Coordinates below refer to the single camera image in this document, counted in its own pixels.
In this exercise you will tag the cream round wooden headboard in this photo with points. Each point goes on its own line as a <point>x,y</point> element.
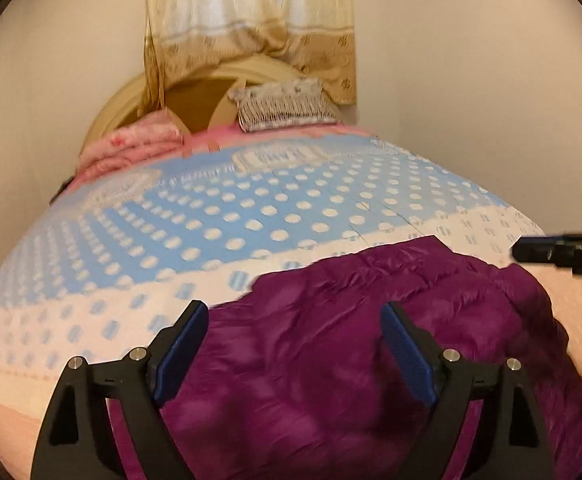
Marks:
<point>191,95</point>

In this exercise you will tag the black object beside bed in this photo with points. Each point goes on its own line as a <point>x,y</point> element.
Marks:
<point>61,191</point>

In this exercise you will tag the beige curtain with valance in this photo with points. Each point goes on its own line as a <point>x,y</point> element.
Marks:
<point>251,10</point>

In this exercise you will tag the polka dot bedspread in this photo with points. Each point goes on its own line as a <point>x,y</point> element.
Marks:
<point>196,220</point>

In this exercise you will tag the pink folded blanket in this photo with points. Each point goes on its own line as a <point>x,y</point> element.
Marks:
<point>131,142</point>

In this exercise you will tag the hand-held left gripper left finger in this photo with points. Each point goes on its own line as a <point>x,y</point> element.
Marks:
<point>181,355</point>

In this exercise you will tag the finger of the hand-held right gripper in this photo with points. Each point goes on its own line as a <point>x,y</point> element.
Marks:
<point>561,252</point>

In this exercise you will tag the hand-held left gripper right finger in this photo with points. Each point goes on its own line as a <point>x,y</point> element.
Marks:
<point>408,355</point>

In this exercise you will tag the striped frilled pillow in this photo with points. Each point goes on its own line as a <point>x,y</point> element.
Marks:
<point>286,105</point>

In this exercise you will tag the purple hooded puffer jacket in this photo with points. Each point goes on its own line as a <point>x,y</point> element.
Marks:
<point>321,350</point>

